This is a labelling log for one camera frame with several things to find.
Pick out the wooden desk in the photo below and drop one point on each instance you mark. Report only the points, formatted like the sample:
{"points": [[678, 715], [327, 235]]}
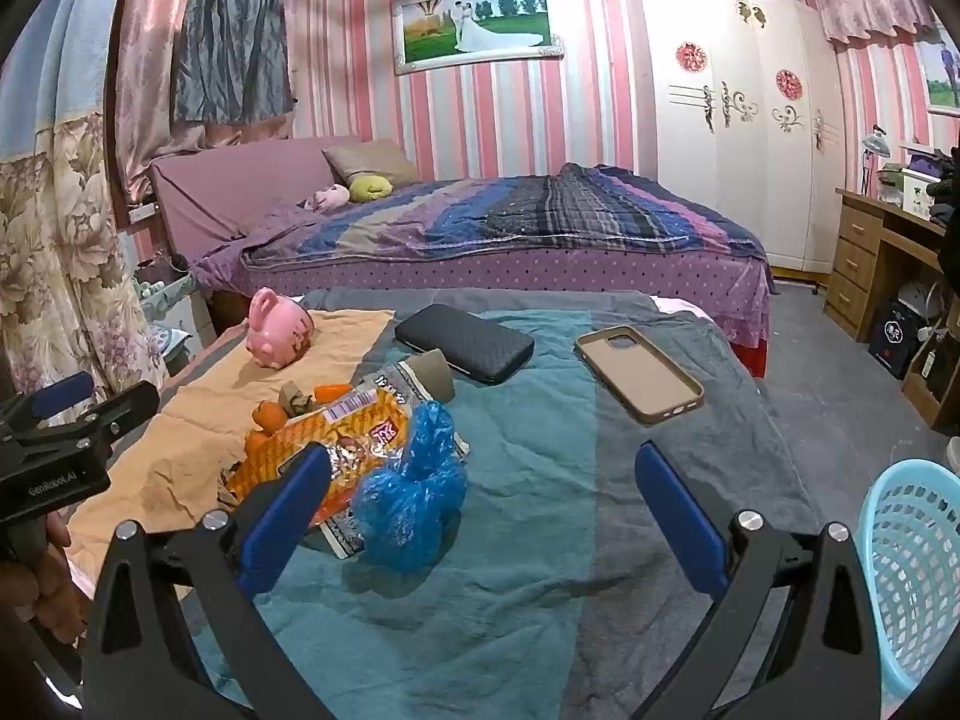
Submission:
{"points": [[855, 240]]}

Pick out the purple bed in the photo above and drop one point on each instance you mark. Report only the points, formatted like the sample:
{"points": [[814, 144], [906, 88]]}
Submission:
{"points": [[525, 274]]}

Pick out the yellow plush toy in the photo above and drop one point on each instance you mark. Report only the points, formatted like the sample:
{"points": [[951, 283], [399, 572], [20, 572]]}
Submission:
{"points": [[371, 187]]}

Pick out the pink piggy bank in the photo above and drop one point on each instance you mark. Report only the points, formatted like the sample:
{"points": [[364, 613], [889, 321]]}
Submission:
{"points": [[277, 330]]}

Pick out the orange snack bag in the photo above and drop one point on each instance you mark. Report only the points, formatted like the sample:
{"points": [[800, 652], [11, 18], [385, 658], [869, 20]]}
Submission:
{"points": [[337, 435]]}

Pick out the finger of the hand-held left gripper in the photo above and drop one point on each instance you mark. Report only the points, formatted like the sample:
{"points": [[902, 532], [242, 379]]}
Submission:
{"points": [[112, 409], [64, 392]]}

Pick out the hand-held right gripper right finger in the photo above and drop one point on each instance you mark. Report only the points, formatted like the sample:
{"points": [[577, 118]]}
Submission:
{"points": [[679, 517]]}

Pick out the pink plush toy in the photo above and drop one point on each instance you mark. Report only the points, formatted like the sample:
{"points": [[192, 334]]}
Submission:
{"points": [[330, 196]]}

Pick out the floral curtain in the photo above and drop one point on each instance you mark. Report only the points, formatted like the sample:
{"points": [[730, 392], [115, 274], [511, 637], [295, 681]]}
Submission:
{"points": [[52, 240]]}

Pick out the brown paper roll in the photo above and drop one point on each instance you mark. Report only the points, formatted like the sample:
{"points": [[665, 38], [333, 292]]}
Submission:
{"points": [[435, 376]]}

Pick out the dark cloth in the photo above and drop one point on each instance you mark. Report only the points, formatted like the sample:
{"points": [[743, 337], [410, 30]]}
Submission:
{"points": [[949, 202]]}

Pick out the white round appliance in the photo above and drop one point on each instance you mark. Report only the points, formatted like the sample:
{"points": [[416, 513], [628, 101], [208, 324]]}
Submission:
{"points": [[915, 298]]}

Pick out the small framed photo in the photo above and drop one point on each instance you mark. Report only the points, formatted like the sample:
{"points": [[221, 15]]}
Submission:
{"points": [[941, 75]]}

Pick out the white nightstand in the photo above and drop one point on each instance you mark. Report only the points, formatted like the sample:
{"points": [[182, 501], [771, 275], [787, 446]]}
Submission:
{"points": [[191, 300]]}

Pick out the white wardrobe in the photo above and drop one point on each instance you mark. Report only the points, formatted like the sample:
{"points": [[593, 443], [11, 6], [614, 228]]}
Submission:
{"points": [[720, 165]]}

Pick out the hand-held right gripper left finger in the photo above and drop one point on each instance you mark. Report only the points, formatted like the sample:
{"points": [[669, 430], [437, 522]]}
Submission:
{"points": [[289, 517]]}

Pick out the white box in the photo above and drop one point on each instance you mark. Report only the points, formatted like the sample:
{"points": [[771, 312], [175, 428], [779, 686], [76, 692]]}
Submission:
{"points": [[911, 191]]}

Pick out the person's left hand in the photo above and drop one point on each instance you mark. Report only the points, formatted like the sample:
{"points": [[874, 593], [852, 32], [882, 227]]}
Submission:
{"points": [[45, 585]]}

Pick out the striped quilt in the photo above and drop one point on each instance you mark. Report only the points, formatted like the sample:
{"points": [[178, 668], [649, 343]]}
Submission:
{"points": [[525, 217]]}

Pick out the desk lamp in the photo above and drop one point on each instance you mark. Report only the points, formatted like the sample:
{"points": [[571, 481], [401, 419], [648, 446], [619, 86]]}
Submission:
{"points": [[874, 146]]}

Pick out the framed wedding photo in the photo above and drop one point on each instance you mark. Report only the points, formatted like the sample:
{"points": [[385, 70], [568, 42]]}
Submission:
{"points": [[480, 26]]}

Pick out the brown pillow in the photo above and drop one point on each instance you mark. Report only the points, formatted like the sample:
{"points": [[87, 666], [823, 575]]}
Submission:
{"points": [[367, 157]]}

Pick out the grey curtain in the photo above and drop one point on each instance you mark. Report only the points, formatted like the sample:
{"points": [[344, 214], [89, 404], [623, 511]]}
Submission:
{"points": [[225, 37]]}

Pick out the orange half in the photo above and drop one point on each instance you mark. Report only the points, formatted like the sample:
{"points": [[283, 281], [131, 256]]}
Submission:
{"points": [[270, 414]]}

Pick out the blue plastic bag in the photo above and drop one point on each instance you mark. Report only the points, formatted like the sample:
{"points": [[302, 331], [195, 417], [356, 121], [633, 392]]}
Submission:
{"points": [[409, 495]]}

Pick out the tan phone case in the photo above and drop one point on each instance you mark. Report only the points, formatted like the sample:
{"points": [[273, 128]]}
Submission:
{"points": [[637, 375]]}

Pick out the white power strip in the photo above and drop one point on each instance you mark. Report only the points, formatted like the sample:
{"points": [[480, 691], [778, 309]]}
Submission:
{"points": [[142, 212]]}

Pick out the dark blue box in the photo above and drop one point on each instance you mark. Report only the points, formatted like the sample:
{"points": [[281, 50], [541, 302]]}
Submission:
{"points": [[892, 337]]}

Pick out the orange bottle cap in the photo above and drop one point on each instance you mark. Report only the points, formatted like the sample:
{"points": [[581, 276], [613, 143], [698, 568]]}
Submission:
{"points": [[334, 392]]}

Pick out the light blue plastic basket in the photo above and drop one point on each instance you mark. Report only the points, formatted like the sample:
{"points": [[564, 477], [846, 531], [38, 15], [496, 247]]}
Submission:
{"points": [[915, 540]]}

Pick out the pink curtain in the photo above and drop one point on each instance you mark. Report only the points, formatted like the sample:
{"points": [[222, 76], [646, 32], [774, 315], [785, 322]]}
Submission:
{"points": [[146, 52]]}

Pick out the black wallet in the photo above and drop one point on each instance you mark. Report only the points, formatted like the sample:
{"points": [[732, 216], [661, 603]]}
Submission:
{"points": [[465, 341]]}

